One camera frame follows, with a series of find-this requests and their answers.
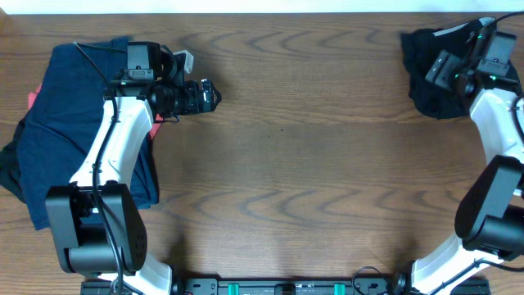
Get black shorts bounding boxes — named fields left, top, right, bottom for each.
left=400, top=17, right=522, bottom=119

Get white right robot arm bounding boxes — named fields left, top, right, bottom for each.
left=391, top=28, right=523, bottom=294

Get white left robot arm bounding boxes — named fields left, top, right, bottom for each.
left=45, top=42, right=222, bottom=294

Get red garment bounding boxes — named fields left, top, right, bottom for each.
left=28, top=85, right=165, bottom=139

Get navy blue folded garment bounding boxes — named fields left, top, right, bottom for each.
left=16, top=36, right=160, bottom=232

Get black garment under pile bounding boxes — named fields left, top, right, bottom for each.
left=1, top=117, right=25, bottom=203

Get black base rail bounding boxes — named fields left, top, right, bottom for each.
left=79, top=274, right=491, bottom=295

